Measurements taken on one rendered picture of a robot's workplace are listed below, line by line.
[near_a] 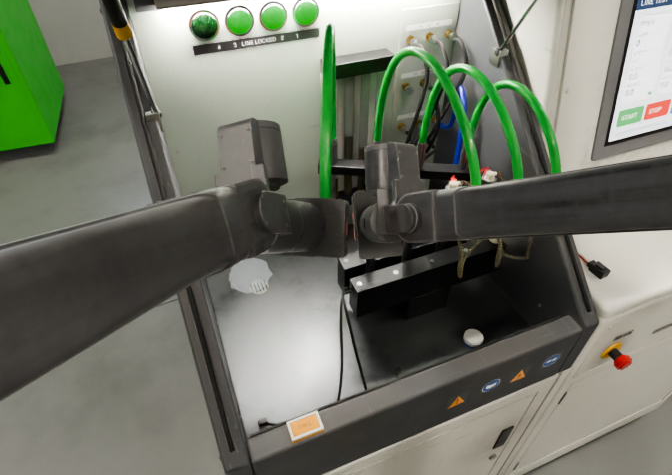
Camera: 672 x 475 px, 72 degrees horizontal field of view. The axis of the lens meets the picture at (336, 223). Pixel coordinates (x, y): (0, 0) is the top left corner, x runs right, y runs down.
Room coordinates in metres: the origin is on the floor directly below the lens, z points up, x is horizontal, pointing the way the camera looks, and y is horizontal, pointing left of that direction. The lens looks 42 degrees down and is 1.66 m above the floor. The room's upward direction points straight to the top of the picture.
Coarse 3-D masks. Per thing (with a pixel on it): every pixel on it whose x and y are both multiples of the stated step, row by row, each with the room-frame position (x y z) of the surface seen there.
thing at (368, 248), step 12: (360, 192) 0.54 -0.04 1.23; (360, 204) 0.53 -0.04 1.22; (372, 204) 0.53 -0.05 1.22; (360, 216) 0.51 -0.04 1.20; (360, 228) 0.50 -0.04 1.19; (360, 240) 0.49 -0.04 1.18; (372, 240) 0.47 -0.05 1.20; (360, 252) 0.48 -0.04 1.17; (372, 252) 0.48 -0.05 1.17; (384, 252) 0.48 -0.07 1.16; (396, 252) 0.48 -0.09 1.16
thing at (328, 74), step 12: (324, 36) 0.61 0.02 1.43; (324, 48) 0.58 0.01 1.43; (324, 60) 0.56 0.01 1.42; (324, 72) 0.54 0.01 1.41; (324, 84) 0.53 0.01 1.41; (324, 96) 0.51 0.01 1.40; (324, 108) 0.50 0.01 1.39; (324, 120) 0.49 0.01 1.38; (324, 132) 0.47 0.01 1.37; (324, 144) 0.46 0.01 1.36; (324, 156) 0.46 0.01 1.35; (324, 168) 0.45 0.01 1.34; (324, 180) 0.44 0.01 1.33; (324, 192) 0.43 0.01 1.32
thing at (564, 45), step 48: (528, 0) 0.88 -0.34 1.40; (576, 0) 0.82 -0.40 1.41; (528, 48) 0.85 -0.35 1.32; (576, 48) 0.81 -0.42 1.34; (576, 96) 0.80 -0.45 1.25; (576, 144) 0.79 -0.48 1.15; (624, 336) 0.55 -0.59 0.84; (576, 384) 0.53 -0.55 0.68; (624, 384) 0.62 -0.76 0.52; (576, 432) 0.60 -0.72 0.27
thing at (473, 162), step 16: (416, 48) 0.69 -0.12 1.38; (432, 64) 0.64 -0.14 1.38; (384, 80) 0.77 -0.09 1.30; (448, 80) 0.61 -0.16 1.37; (384, 96) 0.78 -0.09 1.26; (448, 96) 0.59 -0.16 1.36; (464, 112) 0.57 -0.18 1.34; (464, 128) 0.55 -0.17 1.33; (464, 144) 0.54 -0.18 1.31; (480, 176) 0.52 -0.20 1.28
